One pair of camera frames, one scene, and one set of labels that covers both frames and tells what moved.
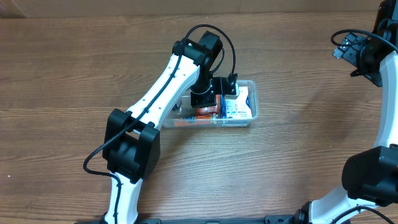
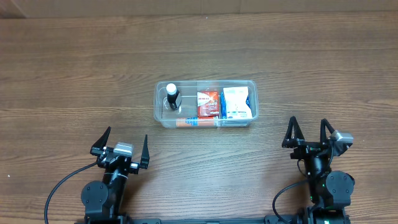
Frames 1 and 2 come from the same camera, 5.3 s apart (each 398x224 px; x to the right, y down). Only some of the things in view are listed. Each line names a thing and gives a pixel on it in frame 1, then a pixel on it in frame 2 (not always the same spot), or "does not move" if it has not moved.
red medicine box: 213,112 does not move
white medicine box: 238,108 does not move
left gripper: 210,93 → 101,144
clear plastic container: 241,109 does not move
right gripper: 350,53 → 303,147
